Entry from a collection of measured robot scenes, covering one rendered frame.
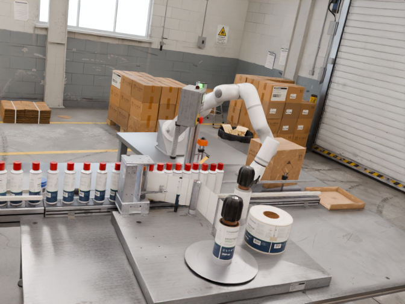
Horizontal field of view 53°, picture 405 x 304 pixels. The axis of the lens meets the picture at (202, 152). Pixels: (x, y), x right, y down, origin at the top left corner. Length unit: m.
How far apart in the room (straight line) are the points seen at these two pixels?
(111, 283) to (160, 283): 0.19
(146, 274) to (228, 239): 0.34
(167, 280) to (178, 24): 7.03
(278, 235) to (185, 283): 0.50
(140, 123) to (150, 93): 0.45
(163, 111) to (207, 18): 3.31
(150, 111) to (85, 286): 4.29
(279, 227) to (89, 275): 0.81
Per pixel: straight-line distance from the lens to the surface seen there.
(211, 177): 2.21
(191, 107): 2.06
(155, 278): 1.58
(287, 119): 6.36
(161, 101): 5.74
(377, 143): 6.62
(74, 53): 7.54
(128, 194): 1.94
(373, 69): 6.72
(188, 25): 8.38
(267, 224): 1.81
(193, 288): 1.56
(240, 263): 1.74
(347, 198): 2.96
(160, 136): 3.11
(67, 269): 1.68
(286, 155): 2.70
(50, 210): 2.02
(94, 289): 1.59
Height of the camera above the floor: 1.80
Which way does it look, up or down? 17 degrees down
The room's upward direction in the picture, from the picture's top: 10 degrees clockwise
